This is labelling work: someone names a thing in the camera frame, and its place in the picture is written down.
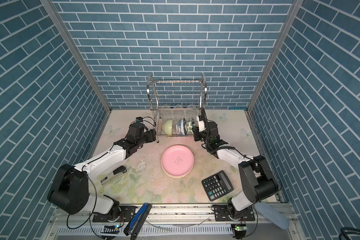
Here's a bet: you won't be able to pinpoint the green leaf patterned bowl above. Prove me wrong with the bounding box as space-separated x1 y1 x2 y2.
185 118 196 135

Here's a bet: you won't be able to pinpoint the light green bowl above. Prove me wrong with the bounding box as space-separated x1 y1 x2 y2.
162 119 173 136

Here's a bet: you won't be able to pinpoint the blue white patterned bowl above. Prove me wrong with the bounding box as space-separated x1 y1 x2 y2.
176 118 187 136

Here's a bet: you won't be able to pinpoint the pink plastic plate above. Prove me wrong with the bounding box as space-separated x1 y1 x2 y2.
161 145 195 175

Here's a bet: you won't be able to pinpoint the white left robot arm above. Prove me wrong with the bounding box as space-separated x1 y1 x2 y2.
47 122 157 222

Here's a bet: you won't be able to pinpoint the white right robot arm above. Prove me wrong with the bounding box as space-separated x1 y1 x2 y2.
194 116 282 220

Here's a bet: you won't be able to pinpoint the silver metal dish rack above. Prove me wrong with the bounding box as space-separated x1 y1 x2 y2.
147 73 208 141

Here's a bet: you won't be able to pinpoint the black grey stapler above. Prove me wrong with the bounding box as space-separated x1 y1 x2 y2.
101 166 128 186

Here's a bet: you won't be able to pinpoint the black calculator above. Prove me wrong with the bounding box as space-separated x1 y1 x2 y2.
202 171 234 202

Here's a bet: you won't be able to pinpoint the blue black stapler tool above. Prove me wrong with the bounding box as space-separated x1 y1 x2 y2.
124 203 153 240

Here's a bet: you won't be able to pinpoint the grey blue oval pad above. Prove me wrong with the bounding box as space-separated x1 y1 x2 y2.
254 202 290 230

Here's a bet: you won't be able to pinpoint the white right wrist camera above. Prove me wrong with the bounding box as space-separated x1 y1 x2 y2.
198 116 206 132

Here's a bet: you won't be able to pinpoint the aluminium corner post left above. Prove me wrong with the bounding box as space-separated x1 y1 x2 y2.
40 0 112 114

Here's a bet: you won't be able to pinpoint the aluminium corner post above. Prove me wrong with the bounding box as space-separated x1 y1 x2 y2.
40 0 112 114
247 0 304 112

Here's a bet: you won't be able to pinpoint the aluminium corner post right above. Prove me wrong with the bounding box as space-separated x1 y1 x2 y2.
247 0 304 112

